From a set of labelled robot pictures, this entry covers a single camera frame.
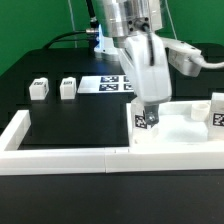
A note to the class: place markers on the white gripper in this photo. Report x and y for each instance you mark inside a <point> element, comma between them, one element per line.
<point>151,83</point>

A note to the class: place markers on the white square tabletop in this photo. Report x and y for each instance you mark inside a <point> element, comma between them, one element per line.
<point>181,122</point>

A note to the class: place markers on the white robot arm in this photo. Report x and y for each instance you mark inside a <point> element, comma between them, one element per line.
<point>120,19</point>

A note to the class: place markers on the white marker plate with tags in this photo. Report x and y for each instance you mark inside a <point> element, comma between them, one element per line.
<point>104,84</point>

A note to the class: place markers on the white U-shaped obstacle fence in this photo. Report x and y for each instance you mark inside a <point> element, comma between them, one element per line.
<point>14,161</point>

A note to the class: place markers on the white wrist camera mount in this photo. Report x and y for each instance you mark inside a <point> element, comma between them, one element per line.
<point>180,56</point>

